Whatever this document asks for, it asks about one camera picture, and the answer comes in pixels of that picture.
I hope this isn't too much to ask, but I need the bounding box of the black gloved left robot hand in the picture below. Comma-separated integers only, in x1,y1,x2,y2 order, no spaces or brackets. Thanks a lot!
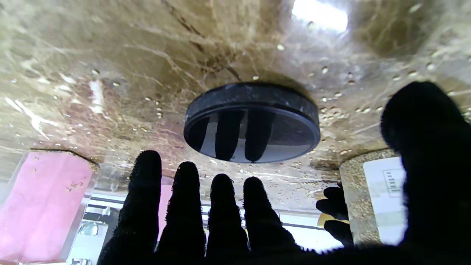
316,184,354,248

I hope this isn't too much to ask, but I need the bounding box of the clear labelled grain jar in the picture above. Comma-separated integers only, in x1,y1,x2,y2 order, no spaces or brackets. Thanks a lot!
339,149,409,246

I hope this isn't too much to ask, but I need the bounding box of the black round jar lid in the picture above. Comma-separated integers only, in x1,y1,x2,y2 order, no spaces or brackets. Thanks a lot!
183,82,321,164

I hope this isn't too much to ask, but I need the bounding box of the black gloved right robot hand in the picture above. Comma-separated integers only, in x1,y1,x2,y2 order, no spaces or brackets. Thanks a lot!
98,81,471,265

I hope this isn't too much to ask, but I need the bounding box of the pink container with white lid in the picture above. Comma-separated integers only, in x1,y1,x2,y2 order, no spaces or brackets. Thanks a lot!
0,149,100,264

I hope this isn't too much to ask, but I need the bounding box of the white counter with drawers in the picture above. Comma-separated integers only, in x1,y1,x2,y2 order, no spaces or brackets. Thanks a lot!
86,190,333,254

